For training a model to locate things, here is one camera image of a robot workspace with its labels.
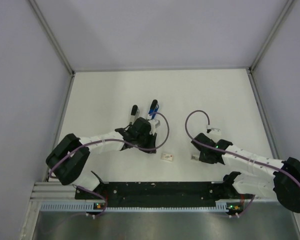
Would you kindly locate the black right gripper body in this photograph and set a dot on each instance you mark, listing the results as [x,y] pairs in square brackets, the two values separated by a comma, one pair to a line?
[203,158]

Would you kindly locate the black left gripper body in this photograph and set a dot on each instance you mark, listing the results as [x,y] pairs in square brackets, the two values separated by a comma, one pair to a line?
[146,140]

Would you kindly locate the grey black stapler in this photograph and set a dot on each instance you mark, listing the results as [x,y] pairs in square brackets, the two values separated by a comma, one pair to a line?
[134,114]

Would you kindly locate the blue black stapler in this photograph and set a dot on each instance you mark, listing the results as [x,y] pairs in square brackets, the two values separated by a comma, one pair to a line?
[154,107]

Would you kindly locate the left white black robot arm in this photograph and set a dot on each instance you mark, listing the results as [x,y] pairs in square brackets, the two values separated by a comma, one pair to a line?
[70,158]

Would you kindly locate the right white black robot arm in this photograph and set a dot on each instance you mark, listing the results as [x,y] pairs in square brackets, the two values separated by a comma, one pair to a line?
[253,174]

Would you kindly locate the open white staple box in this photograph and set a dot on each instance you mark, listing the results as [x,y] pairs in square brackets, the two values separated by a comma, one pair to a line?
[195,157]

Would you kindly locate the white red staple box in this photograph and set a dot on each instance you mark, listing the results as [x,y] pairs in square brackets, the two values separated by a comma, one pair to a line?
[167,157]

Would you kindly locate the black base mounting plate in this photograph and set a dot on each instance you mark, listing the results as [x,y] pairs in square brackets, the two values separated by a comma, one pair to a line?
[166,194]

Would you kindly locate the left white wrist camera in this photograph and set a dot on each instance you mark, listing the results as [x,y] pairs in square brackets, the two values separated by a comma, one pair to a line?
[154,124]

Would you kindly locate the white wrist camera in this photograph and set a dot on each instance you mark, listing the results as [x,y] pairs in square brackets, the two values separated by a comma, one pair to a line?
[213,131]
[154,124]

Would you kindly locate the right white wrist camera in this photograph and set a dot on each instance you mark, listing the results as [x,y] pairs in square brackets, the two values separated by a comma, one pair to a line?
[213,131]

